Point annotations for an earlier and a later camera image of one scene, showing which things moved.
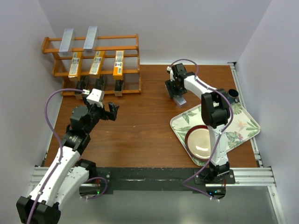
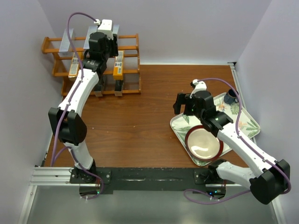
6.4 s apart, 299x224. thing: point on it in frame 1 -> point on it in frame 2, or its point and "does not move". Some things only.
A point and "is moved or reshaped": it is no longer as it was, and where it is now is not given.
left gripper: [112, 108] -> [113, 42]
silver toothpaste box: [90, 42] does not move
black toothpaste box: [118, 90] does not move
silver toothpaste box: [181, 101] is moved or reshaped
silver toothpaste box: [66, 47] does not move
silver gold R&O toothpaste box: [117, 72] does not move
